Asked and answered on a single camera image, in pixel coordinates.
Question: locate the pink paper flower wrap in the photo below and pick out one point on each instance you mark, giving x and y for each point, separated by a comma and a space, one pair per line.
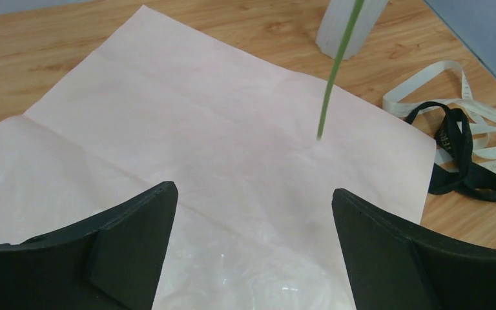
161, 101

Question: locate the white printed ribbon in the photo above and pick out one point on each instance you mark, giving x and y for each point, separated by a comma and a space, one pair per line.
483, 117

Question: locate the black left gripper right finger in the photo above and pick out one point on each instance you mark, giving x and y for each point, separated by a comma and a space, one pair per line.
393, 263

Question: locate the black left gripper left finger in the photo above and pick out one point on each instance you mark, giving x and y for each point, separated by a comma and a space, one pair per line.
111, 260

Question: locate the black printed ribbon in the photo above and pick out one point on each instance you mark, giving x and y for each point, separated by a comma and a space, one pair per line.
455, 137

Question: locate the pink flowers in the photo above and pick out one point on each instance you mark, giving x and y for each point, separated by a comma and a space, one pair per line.
357, 7

